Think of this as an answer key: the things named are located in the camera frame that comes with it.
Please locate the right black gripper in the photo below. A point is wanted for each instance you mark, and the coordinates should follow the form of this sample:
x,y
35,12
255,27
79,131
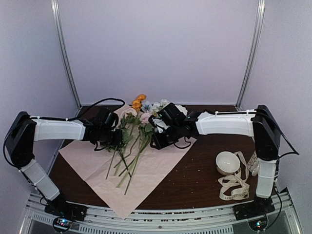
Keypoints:
x,y
160,143

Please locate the blue hydrangea flower stem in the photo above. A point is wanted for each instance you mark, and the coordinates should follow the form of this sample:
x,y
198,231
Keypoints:
x,y
147,107

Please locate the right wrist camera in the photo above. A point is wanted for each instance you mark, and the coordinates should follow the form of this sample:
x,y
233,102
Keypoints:
x,y
158,124

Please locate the aluminium frame post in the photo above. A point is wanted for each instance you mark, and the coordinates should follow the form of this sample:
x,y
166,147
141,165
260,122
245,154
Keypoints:
x,y
63,50
260,14

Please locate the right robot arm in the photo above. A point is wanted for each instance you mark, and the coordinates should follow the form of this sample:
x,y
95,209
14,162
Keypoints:
x,y
257,124

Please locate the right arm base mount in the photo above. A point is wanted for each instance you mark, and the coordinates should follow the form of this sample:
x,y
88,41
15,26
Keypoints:
x,y
251,210

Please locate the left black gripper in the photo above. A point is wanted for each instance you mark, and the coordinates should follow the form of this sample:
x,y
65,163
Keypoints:
x,y
117,140

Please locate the white rose flower stem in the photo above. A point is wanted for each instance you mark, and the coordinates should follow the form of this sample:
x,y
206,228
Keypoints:
x,y
129,117

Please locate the small scalloped white bowl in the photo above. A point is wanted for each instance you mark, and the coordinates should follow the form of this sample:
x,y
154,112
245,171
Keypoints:
x,y
182,109

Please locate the right aluminium frame post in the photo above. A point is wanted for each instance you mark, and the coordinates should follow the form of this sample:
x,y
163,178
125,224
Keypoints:
x,y
260,14

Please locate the left aluminium frame post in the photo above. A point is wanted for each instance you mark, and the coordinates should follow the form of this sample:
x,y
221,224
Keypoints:
x,y
63,50

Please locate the aluminium front rail base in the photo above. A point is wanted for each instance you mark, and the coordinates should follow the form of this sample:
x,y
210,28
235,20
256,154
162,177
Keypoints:
x,y
211,220

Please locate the cream printed ribbon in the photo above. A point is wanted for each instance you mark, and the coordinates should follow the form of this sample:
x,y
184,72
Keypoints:
x,y
234,187

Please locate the green leafy flower bunch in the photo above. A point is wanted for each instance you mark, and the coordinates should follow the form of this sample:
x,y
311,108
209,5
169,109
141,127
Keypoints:
x,y
120,151

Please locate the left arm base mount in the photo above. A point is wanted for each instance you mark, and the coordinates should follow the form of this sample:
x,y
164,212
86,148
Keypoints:
x,y
73,212

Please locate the pink peony flower stem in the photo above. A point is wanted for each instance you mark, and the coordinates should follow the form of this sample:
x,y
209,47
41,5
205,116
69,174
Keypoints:
x,y
142,138

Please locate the round white bowl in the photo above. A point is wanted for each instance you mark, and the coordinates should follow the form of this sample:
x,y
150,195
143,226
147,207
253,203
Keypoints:
x,y
227,163

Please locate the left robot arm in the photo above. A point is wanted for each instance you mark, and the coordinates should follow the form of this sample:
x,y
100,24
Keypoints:
x,y
26,130

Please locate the orange flower stem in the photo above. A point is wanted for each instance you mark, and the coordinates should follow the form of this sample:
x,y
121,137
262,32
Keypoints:
x,y
136,104

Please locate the pink wrapping paper sheet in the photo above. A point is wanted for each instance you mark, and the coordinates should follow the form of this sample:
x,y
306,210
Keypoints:
x,y
123,185

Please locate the white mug yellow inside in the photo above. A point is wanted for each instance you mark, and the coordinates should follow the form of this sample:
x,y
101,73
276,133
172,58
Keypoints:
x,y
253,164

